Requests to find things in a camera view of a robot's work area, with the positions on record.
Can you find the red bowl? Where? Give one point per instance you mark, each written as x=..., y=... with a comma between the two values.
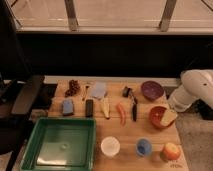
x=155, y=116

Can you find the black rectangular block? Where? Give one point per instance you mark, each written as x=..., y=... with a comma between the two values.
x=89, y=108

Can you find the black chair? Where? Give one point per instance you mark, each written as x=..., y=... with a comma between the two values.
x=16, y=102

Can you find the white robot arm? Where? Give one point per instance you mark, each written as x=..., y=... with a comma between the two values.
x=195, y=84

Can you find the red apple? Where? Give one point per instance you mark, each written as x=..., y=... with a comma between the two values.
x=170, y=151

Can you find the brown grape bunch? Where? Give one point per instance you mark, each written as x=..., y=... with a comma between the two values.
x=74, y=88

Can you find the blue sponge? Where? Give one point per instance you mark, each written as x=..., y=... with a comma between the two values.
x=67, y=107

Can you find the white plastic cup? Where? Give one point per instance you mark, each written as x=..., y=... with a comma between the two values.
x=110, y=146

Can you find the yellow banana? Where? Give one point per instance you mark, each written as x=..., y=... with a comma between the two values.
x=105, y=107

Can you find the orange carrot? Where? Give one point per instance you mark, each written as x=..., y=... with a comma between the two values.
x=122, y=113

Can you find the purple plate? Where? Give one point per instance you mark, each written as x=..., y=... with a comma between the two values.
x=152, y=90

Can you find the bread slice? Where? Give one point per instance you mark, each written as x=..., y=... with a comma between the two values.
x=168, y=117

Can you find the blue plastic cup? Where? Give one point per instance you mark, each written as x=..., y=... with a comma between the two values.
x=143, y=147

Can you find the black handled knife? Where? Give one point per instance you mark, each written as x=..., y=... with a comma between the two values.
x=134, y=106

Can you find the green plastic tray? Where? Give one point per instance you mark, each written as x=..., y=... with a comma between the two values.
x=61, y=144

